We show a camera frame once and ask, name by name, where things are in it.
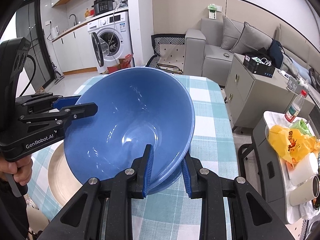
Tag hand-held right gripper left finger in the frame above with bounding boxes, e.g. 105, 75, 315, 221
47, 144, 154, 240

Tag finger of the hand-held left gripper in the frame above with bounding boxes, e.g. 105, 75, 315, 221
15, 92, 82, 108
19, 102, 98, 131

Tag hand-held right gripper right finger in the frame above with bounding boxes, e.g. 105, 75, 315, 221
180, 152, 288, 240

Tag beige plate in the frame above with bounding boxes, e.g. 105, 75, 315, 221
47, 144, 83, 206

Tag person's left hand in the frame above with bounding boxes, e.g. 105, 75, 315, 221
0, 154, 33, 186

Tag upright vacuum cleaner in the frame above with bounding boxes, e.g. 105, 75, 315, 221
51, 61, 65, 85

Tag white lower kitchen cabinets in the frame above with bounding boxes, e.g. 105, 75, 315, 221
52, 26, 98, 76

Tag red cardboard box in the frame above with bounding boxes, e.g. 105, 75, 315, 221
107, 53, 134, 74

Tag teal checked tablecloth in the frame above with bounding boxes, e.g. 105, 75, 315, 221
26, 74, 239, 240

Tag dark glass door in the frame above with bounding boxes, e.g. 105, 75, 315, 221
15, 0, 54, 90

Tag grey cart white top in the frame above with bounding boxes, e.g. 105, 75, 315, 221
237, 110, 320, 227

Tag white washing machine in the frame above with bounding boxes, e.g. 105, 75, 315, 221
87, 11, 133, 68

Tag black pressure cooker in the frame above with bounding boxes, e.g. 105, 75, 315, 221
91, 0, 116, 16

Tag grey side cabinet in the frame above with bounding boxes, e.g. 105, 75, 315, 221
224, 53, 315, 130

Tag yellow plastic bag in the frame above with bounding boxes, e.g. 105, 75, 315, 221
268, 125, 320, 167

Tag white paper cup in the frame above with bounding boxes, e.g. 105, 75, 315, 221
289, 152, 318, 186

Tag grey sofa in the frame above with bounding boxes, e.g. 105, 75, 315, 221
184, 17, 320, 95

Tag green plastic bag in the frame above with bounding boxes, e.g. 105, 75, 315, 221
291, 119, 312, 137

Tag clear bottle red cap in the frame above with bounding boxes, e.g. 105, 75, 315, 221
284, 89, 307, 123

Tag black box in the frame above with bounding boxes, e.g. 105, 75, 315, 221
242, 51, 276, 77

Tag light grey cushion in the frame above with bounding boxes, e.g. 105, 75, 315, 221
220, 16, 247, 50

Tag dark grey cushion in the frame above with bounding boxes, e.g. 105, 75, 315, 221
231, 22, 273, 55

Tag dark backpack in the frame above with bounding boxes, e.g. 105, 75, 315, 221
269, 40, 285, 68

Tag light blue blanket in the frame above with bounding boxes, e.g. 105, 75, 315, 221
282, 55, 320, 93

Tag black cable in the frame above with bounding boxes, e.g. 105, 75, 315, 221
25, 54, 37, 98

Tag white cable bundle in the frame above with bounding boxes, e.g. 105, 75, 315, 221
252, 57, 272, 67

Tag wall socket with green tag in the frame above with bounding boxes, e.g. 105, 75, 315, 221
207, 4, 222, 20

